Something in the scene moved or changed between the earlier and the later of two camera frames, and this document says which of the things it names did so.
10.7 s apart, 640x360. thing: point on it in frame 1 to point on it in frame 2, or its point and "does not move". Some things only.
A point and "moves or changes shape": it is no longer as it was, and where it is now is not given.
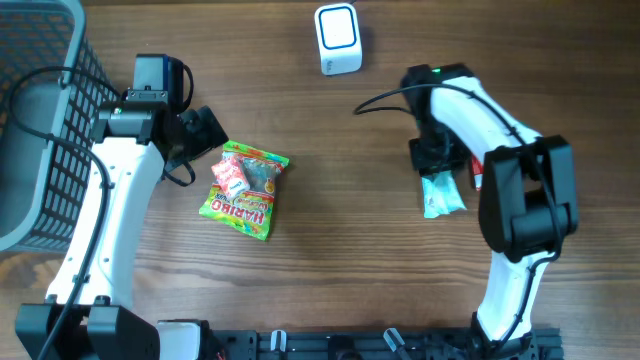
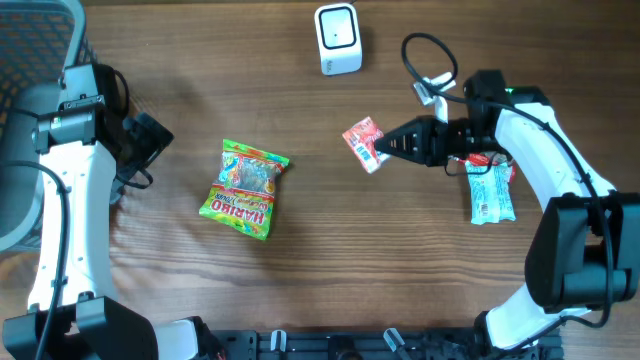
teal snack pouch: (441, 195) moves or changes shape
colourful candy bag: (253, 210) does not move
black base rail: (380, 344) does not move
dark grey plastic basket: (52, 93) does not move
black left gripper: (207, 132) to (152, 136)
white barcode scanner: (339, 40) does not move
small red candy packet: (230, 174) to (361, 139)
